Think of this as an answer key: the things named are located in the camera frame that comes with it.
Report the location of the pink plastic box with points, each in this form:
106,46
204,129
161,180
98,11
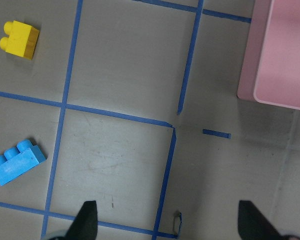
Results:
271,66

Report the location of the yellow toy block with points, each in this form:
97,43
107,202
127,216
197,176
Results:
20,40

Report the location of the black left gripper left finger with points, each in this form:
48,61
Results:
85,224

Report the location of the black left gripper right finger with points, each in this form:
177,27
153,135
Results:
253,225

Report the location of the blue toy block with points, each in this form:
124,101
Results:
18,160

